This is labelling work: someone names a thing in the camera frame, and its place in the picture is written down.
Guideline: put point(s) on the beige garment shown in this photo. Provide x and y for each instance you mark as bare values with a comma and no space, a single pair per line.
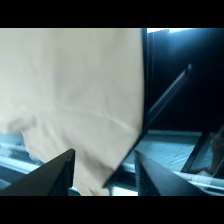
73,93

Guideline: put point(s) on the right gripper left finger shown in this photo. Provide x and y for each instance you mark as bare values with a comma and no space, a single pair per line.
46,180

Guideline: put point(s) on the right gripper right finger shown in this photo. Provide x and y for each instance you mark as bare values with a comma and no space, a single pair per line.
163,181

